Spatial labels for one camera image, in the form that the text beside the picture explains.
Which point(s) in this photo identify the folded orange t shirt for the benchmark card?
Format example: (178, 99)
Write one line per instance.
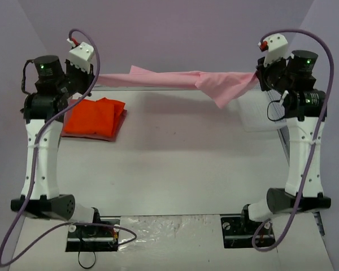
(96, 115)

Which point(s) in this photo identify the white plastic basket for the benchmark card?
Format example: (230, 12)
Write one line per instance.
(259, 112)

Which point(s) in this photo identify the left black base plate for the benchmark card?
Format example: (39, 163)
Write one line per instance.
(92, 239)

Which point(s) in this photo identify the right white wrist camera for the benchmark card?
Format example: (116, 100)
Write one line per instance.
(277, 46)

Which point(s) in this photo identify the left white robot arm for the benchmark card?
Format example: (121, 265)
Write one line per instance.
(44, 112)

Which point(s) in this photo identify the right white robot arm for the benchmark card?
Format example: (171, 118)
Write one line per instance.
(292, 78)

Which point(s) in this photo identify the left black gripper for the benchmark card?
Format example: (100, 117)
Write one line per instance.
(83, 79)

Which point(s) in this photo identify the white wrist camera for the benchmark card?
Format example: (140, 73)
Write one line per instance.
(81, 56)
(277, 46)

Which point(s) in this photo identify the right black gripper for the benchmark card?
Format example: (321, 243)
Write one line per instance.
(267, 74)

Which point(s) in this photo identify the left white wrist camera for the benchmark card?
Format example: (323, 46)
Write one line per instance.
(81, 56)

